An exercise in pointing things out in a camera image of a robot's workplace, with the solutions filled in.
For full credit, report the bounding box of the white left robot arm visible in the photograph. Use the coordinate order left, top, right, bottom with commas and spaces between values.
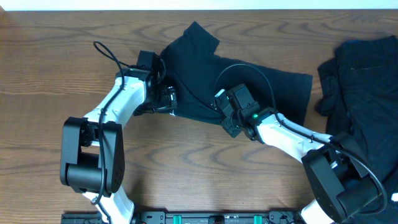
60, 66, 176, 223

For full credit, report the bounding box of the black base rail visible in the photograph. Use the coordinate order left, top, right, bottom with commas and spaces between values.
60, 210, 304, 224

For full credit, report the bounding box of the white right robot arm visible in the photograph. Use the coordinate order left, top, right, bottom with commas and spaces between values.
214, 85, 388, 223

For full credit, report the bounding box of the pile of black clothes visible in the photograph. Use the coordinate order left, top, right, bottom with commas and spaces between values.
315, 35, 398, 224

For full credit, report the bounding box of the dark green t-shirt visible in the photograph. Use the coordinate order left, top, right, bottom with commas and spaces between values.
160, 22, 313, 125

